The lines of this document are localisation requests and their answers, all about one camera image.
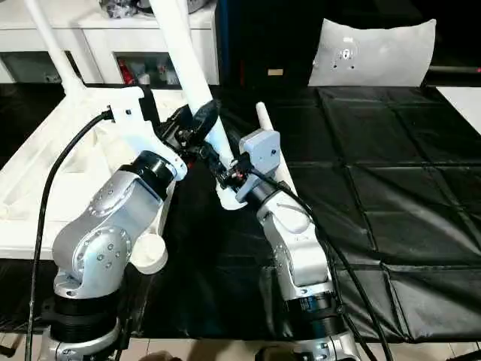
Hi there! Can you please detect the white plastic table leg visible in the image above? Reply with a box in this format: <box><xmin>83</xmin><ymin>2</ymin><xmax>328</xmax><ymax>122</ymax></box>
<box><xmin>149</xmin><ymin>0</ymin><xmax>248</xmax><ymax>212</ymax></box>
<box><xmin>25</xmin><ymin>0</ymin><xmax>88</xmax><ymax>99</ymax></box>
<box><xmin>254</xmin><ymin>101</ymin><xmax>301</xmax><ymax>197</ymax></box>

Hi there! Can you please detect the white plastic table top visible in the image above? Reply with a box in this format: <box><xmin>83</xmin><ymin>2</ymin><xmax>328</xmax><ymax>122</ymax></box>
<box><xmin>0</xmin><ymin>84</ymin><xmax>219</xmax><ymax>276</ymax></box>

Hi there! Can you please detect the red bottle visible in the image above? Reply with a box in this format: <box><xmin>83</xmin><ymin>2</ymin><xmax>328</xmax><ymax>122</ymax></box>
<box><xmin>119</xmin><ymin>59</ymin><xmax>133</xmax><ymax>85</ymax></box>

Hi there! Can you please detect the white glass-door cabinet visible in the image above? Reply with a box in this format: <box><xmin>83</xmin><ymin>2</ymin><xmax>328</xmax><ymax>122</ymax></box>
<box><xmin>0</xmin><ymin>0</ymin><xmax>222</xmax><ymax>88</ymax></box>

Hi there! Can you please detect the white curved plastic panel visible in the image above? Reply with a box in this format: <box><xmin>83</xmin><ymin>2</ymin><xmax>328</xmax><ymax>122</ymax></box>
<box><xmin>307</xmin><ymin>17</ymin><xmax>438</xmax><ymax>88</ymax></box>

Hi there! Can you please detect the dark left robot foot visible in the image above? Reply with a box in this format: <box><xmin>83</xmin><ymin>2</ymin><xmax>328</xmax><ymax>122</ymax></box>
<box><xmin>141</xmin><ymin>350</ymin><xmax>178</xmax><ymax>361</ymax></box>

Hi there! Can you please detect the white flat board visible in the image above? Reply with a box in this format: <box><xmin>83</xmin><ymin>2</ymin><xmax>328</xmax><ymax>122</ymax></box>
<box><xmin>434</xmin><ymin>85</ymin><xmax>481</xmax><ymax>137</ymax></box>

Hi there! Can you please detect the black horizontal bar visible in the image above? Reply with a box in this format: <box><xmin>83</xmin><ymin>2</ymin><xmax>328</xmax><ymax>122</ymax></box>
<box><xmin>429</xmin><ymin>65</ymin><xmax>481</xmax><ymax>75</ymax></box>

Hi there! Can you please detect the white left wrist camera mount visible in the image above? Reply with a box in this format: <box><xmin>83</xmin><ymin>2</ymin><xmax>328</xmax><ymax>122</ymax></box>
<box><xmin>106</xmin><ymin>85</ymin><xmax>189</xmax><ymax>182</ymax></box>

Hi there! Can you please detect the black left wrist camera cable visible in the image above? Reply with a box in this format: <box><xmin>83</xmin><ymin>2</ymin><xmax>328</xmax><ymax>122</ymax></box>
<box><xmin>23</xmin><ymin>106</ymin><xmax>116</xmax><ymax>361</ymax></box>

